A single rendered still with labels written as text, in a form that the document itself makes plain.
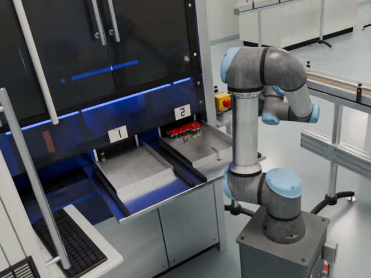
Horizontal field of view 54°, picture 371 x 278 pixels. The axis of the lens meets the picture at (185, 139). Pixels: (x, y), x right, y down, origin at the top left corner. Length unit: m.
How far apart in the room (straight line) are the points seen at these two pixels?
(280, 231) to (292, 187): 0.17
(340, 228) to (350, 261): 0.28
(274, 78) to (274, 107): 0.39
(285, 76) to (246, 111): 0.16
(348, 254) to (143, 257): 1.22
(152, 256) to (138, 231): 0.20
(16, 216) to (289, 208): 0.83
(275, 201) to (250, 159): 0.16
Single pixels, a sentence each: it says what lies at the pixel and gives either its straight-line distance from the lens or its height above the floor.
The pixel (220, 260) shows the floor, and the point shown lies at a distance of 2.37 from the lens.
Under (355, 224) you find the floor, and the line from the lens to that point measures 2.68.
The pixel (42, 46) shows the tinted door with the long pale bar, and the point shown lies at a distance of 1.50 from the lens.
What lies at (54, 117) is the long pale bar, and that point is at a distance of 1.48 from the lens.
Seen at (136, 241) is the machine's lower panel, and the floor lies 0.39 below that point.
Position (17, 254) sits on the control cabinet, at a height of 1.03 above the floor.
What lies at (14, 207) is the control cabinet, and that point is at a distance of 1.07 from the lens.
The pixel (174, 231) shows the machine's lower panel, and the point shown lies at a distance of 2.10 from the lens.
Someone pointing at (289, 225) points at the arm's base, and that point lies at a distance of 1.30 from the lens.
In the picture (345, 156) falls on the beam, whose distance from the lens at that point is 2.37.
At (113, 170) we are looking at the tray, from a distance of 1.67.
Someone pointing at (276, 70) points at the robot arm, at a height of 1.38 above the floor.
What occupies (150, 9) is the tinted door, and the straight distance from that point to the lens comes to 1.62.
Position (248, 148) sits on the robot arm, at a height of 1.12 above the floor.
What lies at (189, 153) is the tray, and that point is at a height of 0.88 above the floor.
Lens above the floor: 1.72
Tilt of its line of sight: 27 degrees down
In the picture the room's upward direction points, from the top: 8 degrees counter-clockwise
